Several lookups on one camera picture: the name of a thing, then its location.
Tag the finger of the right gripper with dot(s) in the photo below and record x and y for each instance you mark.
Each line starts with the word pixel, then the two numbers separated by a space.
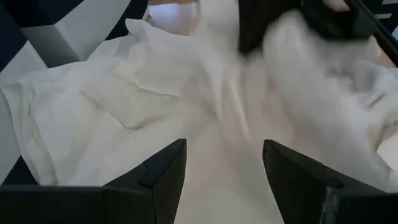
pixel 261 21

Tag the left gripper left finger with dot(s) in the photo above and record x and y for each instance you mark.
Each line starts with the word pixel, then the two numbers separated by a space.
pixel 93 205

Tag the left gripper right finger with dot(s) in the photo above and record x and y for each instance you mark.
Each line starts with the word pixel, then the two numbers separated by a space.
pixel 311 202

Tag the white cotton garment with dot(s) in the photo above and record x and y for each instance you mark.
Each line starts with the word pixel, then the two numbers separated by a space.
pixel 109 109

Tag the black aluminium table frame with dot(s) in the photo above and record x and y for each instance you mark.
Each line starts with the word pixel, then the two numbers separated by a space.
pixel 383 37

